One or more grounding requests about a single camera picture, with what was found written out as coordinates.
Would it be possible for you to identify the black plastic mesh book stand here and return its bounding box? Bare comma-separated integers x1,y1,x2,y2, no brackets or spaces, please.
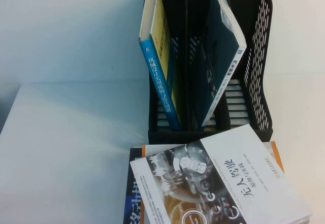
145,0,274,145

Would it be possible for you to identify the white book with orange border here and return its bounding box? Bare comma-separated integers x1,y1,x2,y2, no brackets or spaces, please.
141,140,285,174

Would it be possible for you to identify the dark cover book white lettering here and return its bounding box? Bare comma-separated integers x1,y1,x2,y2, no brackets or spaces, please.
122,146,146,224

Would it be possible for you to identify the white driverless car book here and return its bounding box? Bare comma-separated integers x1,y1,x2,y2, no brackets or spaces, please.
129,123,313,224

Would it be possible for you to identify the car suspension book white spine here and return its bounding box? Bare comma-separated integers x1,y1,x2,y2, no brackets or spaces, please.
190,0,247,131

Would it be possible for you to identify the blue spine yellow cover book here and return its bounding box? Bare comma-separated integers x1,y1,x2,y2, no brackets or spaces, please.
138,0,182,131

